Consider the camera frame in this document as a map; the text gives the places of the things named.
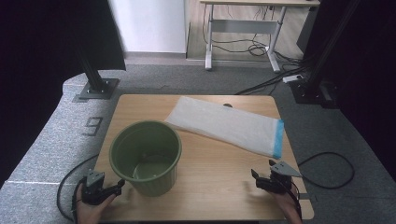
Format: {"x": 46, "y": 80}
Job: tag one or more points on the black metal stand grey base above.
{"x": 96, "y": 85}

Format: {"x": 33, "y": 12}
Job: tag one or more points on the white plastic bag blue band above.
{"x": 224, "y": 126}

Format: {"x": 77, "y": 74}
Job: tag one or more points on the person's left hand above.
{"x": 88, "y": 214}

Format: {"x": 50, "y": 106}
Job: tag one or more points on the green plastic bin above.
{"x": 155, "y": 186}

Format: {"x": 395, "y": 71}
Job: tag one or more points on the white power strip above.
{"x": 292, "y": 78}

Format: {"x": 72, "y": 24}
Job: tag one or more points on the grey tape piece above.
{"x": 306, "y": 196}

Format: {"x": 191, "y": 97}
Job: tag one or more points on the person's right hand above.
{"x": 289, "y": 208}

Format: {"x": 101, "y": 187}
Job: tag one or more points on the black curtain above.
{"x": 37, "y": 62}
{"x": 373, "y": 77}

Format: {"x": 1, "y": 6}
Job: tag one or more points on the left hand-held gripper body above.
{"x": 93, "y": 189}

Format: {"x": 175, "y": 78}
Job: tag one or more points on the white desk with metal legs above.
{"x": 243, "y": 26}

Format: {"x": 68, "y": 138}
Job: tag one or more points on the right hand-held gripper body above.
{"x": 277, "y": 183}

